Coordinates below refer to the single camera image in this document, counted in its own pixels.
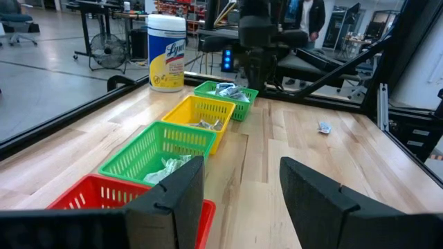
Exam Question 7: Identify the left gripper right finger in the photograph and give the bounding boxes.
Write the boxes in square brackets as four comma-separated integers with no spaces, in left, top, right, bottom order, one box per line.
[279,156,443,249]

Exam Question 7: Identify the red plastic basket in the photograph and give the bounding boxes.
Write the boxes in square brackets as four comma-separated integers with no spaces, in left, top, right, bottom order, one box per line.
[46,173,217,249]

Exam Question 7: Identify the silver aluminium extrusion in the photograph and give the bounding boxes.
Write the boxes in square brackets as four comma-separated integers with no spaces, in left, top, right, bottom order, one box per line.
[376,82,390,132]

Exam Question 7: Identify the black computer tower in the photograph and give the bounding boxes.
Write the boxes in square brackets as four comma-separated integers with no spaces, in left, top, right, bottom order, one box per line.
[220,48,235,73]

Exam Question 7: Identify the black aluminium table frame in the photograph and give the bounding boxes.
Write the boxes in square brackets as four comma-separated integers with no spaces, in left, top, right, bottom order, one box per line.
[0,0,443,190]

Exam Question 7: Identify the yellow plastic basket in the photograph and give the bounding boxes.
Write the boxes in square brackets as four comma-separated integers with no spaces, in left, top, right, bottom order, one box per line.
[161,95,237,156]

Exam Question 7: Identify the person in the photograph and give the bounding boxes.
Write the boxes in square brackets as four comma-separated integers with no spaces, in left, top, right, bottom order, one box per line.
[283,0,327,87]

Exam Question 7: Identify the yellow disinfecting wipes canister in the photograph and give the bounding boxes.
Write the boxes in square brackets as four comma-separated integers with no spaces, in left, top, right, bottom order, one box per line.
[147,13,188,93]

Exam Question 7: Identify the blue office chair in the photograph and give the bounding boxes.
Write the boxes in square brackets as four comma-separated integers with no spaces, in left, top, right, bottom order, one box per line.
[0,0,41,48]

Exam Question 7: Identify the black floor fan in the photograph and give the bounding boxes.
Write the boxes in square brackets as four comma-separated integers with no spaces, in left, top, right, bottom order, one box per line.
[89,33,128,73]

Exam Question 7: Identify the black rolling desk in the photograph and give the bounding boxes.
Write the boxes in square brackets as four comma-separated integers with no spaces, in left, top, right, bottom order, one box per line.
[65,1,122,62]

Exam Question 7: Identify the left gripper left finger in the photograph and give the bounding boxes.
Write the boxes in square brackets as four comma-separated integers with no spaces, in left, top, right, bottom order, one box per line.
[0,155,206,249]

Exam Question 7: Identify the green plastic basket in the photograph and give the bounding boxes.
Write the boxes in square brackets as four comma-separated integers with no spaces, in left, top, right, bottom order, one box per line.
[192,80,260,122]
[98,120,218,187]

